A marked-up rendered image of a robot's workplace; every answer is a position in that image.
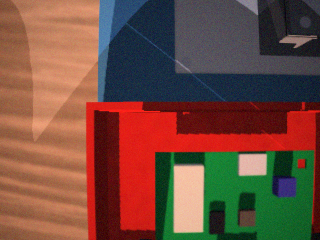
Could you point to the green circuit board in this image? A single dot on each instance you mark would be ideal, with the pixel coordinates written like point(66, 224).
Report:
point(234, 195)

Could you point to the red bin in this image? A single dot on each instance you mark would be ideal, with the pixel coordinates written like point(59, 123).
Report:
point(122, 138)

